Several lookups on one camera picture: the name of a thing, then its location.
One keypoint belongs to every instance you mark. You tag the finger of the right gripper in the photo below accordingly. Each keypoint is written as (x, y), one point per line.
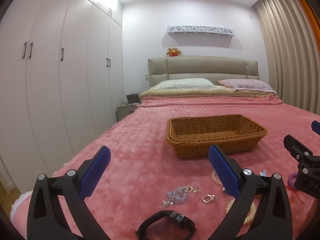
(315, 126)
(301, 153)

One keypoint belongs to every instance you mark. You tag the beige padded headboard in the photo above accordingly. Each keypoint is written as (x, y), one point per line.
(212, 68)

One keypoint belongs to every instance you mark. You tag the white wardrobe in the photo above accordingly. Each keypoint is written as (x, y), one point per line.
(61, 81)

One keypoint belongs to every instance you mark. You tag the orange plush toy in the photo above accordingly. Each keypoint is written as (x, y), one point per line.
(172, 52)

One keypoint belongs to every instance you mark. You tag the beige quilt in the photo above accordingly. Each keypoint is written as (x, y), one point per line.
(218, 91)

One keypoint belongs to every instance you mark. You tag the black smart watch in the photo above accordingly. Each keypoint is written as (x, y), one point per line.
(166, 223)

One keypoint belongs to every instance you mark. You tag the lilac pillow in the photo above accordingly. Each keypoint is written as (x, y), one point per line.
(247, 84)

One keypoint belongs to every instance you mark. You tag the beige curtain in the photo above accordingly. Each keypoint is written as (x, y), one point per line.
(292, 49)

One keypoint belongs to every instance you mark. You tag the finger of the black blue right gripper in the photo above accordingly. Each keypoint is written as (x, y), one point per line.
(273, 218)

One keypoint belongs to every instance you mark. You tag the brown wicker basket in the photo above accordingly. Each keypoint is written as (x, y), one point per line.
(191, 137)

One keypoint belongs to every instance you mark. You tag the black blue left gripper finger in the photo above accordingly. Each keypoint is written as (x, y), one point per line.
(46, 219)

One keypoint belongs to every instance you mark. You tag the bedside table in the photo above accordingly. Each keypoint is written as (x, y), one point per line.
(124, 110)

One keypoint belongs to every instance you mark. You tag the white dotted pillow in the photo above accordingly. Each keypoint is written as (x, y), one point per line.
(190, 83)

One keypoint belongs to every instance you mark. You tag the white decorative wall shelf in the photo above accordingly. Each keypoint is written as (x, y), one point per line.
(175, 29)

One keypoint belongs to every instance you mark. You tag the pink plush blanket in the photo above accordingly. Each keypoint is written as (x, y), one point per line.
(144, 167)

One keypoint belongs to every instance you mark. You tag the black device on nightstand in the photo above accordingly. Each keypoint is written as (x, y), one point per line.
(133, 99)

